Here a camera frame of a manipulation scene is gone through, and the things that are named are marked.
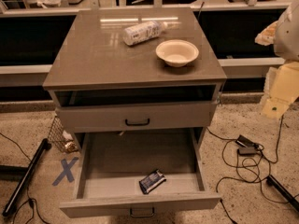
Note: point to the closed grey top drawer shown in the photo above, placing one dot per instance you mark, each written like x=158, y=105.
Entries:
x=108, y=118

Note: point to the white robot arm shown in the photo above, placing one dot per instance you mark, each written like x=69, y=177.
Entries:
x=281, y=87

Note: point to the black bar right floor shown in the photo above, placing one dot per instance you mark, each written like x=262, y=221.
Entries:
x=271, y=181

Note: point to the open grey middle drawer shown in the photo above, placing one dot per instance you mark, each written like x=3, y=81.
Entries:
x=111, y=166

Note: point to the blue rxbar blueberry packet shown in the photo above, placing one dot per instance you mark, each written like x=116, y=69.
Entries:
x=151, y=181

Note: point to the black bar floor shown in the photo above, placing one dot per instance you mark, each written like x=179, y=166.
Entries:
x=11, y=205
x=271, y=181

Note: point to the black drawer handle top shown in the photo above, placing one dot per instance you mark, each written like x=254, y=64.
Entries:
x=137, y=123

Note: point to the metal drawer handle bottom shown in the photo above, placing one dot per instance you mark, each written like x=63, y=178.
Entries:
x=142, y=212

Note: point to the black power adapter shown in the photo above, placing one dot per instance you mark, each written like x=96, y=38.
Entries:
x=246, y=147

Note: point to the grey drawer cabinet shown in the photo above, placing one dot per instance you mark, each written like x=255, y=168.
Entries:
x=95, y=67

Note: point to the wire mesh basket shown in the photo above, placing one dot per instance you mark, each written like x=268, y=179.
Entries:
x=59, y=137

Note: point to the white paper bowl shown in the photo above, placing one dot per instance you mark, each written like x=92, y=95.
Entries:
x=177, y=53

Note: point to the black bar left floor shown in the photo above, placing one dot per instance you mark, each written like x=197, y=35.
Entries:
x=11, y=205

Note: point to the blue tape cross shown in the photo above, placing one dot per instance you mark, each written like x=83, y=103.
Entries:
x=66, y=172

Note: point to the lying white plastic bottle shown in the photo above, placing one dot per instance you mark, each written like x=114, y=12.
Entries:
x=143, y=32

